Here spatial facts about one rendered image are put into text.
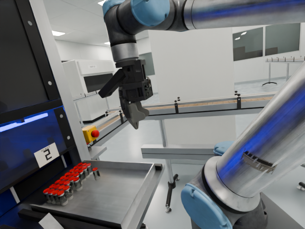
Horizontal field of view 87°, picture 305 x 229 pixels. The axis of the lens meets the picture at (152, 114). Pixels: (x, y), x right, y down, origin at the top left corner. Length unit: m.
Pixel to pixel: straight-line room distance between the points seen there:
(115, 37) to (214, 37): 1.50
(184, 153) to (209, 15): 1.24
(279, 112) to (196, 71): 1.66
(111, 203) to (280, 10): 0.62
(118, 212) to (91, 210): 0.09
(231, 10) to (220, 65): 1.48
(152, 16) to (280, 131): 0.31
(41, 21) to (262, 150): 0.83
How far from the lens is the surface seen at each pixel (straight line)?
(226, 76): 1.89
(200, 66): 1.88
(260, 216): 0.59
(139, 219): 0.52
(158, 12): 0.39
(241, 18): 0.41
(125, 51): 0.47
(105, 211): 0.58
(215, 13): 0.43
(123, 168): 0.73
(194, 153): 1.51
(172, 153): 1.55
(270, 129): 0.27
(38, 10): 0.86
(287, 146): 0.27
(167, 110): 1.36
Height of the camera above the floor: 1.26
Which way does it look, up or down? 15 degrees down
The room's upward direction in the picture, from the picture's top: 10 degrees counter-clockwise
